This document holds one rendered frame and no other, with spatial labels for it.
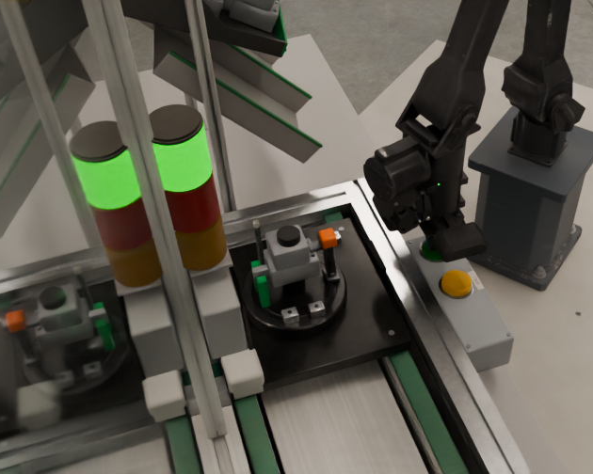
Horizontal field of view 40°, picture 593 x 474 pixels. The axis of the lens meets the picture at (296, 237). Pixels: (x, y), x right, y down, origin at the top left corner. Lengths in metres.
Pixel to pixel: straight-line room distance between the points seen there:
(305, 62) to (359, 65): 1.52
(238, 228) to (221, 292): 0.46
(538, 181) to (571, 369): 0.26
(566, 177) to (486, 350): 0.26
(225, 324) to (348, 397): 0.34
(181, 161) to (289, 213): 0.58
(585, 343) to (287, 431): 0.45
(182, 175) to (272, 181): 0.76
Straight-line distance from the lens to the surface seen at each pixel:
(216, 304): 0.75
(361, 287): 1.11
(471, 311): 1.10
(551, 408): 1.15
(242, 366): 1.01
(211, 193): 0.70
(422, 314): 1.09
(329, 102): 1.60
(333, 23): 3.48
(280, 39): 1.15
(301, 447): 1.03
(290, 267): 1.02
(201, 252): 0.74
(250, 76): 1.31
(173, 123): 0.67
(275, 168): 1.46
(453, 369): 1.05
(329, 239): 1.02
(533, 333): 1.22
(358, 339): 1.05
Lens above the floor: 1.82
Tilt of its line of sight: 46 degrees down
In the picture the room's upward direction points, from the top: 6 degrees counter-clockwise
